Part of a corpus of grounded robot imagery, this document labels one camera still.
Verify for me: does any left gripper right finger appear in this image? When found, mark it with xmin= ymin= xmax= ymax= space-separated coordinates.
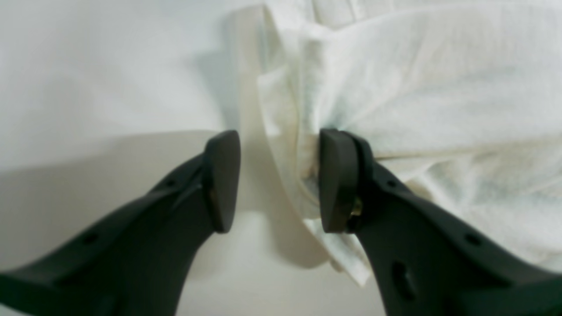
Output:
xmin=319 ymin=129 xmax=562 ymax=316

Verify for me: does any white printed t-shirt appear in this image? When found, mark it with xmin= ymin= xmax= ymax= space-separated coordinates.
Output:
xmin=257 ymin=0 xmax=562 ymax=286

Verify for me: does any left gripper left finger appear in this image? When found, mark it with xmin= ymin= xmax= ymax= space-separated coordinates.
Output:
xmin=1 ymin=130 xmax=241 ymax=316

